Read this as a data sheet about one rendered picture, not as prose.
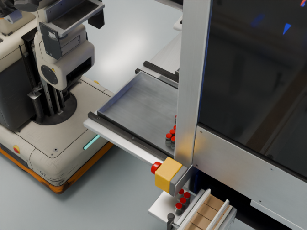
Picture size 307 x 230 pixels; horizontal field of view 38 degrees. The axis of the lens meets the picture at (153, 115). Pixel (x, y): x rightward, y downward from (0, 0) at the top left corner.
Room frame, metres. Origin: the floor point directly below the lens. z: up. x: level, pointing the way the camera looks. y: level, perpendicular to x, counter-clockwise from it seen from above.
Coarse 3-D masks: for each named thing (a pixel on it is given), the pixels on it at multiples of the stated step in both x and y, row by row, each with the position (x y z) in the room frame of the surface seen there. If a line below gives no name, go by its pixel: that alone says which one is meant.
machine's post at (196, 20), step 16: (192, 0) 0.78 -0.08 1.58; (208, 0) 0.76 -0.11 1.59; (192, 16) 0.78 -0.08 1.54; (208, 16) 0.76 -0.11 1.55; (192, 32) 0.77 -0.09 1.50; (208, 32) 0.76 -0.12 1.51; (192, 48) 0.77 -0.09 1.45; (192, 64) 0.77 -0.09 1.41; (192, 80) 0.77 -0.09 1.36; (192, 96) 0.76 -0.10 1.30; (192, 112) 0.76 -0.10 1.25; (176, 128) 0.79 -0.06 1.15; (192, 128) 0.76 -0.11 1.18; (176, 144) 0.79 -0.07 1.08; (192, 144) 0.76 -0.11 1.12; (176, 160) 0.78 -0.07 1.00; (192, 160) 0.76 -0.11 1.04; (192, 176) 0.77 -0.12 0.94
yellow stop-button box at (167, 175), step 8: (168, 160) 0.76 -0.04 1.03; (160, 168) 0.73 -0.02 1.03; (168, 168) 0.73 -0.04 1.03; (176, 168) 0.73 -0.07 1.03; (184, 168) 0.73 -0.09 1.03; (160, 176) 0.71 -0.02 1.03; (168, 176) 0.71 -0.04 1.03; (176, 176) 0.71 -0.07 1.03; (160, 184) 0.71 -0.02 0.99; (168, 184) 0.69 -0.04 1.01; (168, 192) 0.69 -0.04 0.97
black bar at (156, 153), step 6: (90, 114) 1.06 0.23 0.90; (96, 120) 1.03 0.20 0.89; (102, 120) 1.03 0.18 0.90; (108, 126) 1.00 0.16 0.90; (114, 126) 1.00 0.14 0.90; (114, 132) 0.99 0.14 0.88; (120, 132) 0.97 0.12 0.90; (126, 132) 0.97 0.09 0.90; (126, 138) 0.96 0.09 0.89; (132, 138) 0.95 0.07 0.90; (138, 144) 0.92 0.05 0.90; (144, 144) 0.92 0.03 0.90; (150, 150) 0.90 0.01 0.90; (156, 150) 0.90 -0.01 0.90; (156, 156) 0.88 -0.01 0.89; (162, 156) 0.87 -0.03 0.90; (168, 156) 0.87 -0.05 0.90
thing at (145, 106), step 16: (144, 80) 1.25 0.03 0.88; (112, 96) 1.13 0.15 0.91; (128, 96) 1.16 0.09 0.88; (144, 96) 1.16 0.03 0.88; (160, 96) 1.16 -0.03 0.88; (176, 96) 1.16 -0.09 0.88; (112, 112) 1.08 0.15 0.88; (128, 112) 1.08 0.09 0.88; (144, 112) 1.08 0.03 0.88; (160, 112) 1.08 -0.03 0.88; (176, 112) 1.08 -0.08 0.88; (128, 128) 0.98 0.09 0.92; (144, 128) 1.01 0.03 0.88; (160, 128) 1.01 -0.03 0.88; (160, 144) 0.94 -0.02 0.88
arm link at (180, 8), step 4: (156, 0) 1.19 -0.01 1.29; (160, 0) 1.18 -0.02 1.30; (164, 0) 1.18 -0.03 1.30; (168, 0) 1.18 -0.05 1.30; (172, 0) 1.18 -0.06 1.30; (176, 0) 1.19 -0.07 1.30; (180, 0) 1.19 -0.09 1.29; (164, 4) 1.20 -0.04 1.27; (168, 4) 1.20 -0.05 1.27; (172, 4) 1.19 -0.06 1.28; (176, 4) 1.19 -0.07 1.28; (180, 4) 1.19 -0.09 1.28; (176, 8) 1.21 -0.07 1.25; (180, 8) 1.21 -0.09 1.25
